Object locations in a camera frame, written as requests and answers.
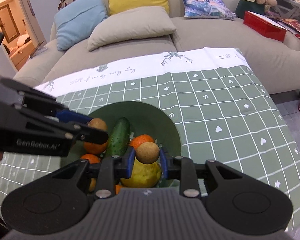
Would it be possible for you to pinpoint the brown longan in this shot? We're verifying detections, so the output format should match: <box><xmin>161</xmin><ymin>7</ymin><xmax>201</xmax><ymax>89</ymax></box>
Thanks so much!
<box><xmin>88</xmin><ymin>118</ymin><xmax>108</xmax><ymax>131</ymax></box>
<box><xmin>135</xmin><ymin>142</ymin><xmax>160</xmax><ymax>164</ymax></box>

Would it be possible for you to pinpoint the orange tangerine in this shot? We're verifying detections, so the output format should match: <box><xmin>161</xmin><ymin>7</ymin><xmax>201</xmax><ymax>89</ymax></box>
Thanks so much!
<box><xmin>83</xmin><ymin>142</ymin><xmax>108</xmax><ymax>155</ymax></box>
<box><xmin>115</xmin><ymin>184</ymin><xmax>125</xmax><ymax>194</ymax></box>
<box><xmin>81</xmin><ymin>154</ymin><xmax>101</xmax><ymax>164</ymax></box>
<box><xmin>129</xmin><ymin>134</ymin><xmax>154</xmax><ymax>150</ymax></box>

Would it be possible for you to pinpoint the green cucumber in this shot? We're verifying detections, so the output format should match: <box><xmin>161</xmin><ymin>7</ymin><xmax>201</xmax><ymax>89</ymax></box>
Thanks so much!
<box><xmin>106</xmin><ymin>118</ymin><xmax>130</xmax><ymax>157</ymax></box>

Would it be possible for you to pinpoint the yellow-green pear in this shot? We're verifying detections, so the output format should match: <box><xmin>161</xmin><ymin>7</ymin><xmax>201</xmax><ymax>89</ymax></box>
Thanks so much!
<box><xmin>121</xmin><ymin>158</ymin><xmax>161</xmax><ymax>188</ymax></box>

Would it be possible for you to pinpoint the orange tangerine front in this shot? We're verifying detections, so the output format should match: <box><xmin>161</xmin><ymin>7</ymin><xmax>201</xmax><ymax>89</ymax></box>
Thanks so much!
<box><xmin>115</xmin><ymin>184</ymin><xmax>125</xmax><ymax>194</ymax></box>

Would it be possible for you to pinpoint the green colander bowl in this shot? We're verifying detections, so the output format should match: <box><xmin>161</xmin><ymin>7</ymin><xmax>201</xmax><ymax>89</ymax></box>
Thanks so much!
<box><xmin>59</xmin><ymin>100</ymin><xmax>183</xmax><ymax>189</ymax></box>

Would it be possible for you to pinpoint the green grid tablecloth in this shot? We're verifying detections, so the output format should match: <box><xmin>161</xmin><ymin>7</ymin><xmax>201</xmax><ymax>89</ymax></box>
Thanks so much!
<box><xmin>0</xmin><ymin>47</ymin><xmax>300</xmax><ymax>232</ymax></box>

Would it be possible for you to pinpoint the light blue cushion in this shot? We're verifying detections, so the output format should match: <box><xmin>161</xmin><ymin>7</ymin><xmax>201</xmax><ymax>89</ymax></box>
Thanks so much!
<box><xmin>54</xmin><ymin>0</ymin><xmax>108</xmax><ymax>51</ymax></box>

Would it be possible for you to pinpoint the beige cushion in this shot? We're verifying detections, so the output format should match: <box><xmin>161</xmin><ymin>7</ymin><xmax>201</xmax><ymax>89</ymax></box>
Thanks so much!
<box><xmin>87</xmin><ymin>6</ymin><xmax>177</xmax><ymax>51</ymax></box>

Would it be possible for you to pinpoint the beige sofa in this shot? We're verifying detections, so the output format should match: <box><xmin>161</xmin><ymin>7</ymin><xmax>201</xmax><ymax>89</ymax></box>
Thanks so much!
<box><xmin>14</xmin><ymin>0</ymin><xmax>300</xmax><ymax>94</ymax></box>

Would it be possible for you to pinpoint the blue patterned cushion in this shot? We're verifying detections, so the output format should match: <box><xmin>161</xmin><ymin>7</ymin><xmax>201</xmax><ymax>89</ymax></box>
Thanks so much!
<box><xmin>182</xmin><ymin>0</ymin><xmax>237</xmax><ymax>20</ymax></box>

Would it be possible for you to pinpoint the red box on sofa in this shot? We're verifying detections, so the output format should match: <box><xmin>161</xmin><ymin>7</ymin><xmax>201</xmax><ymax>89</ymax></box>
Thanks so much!
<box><xmin>243</xmin><ymin>11</ymin><xmax>287</xmax><ymax>42</ymax></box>

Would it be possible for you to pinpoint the dark green bag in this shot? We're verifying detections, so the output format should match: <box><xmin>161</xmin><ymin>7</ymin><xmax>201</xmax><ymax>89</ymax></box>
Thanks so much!
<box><xmin>235</xmin><ymin>0</ymin><xmax>264</xmax><ymax>19</ymax></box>

